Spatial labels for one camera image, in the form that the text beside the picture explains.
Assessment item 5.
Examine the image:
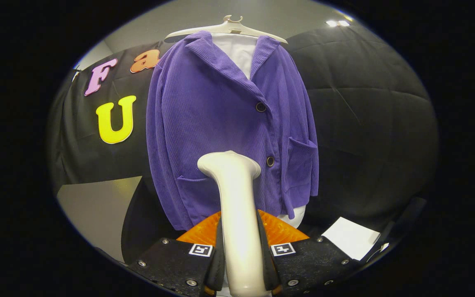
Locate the white garment steamer head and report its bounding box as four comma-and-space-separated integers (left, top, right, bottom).
197, 151, 261, 297

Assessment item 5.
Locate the purple corduroy jacket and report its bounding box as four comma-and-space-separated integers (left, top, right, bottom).
146, 31, 320, 231

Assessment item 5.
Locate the white plastic clothes hanger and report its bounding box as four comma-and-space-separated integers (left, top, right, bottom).
165, 15, 288, 44

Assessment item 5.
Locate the grey cabinet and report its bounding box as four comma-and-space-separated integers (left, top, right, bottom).
56, 177, 143, 263

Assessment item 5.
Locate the white flat sheet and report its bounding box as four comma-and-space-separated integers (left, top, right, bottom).
321, 217, 381, 261

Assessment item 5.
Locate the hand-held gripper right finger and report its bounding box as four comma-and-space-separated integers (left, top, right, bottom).
256, 210, 364, 297

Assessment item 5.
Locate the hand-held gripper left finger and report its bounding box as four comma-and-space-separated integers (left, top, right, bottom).
128, 211, 226, 297

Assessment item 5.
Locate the white shirt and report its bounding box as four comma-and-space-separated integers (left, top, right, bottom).
211, 33, 306, 229

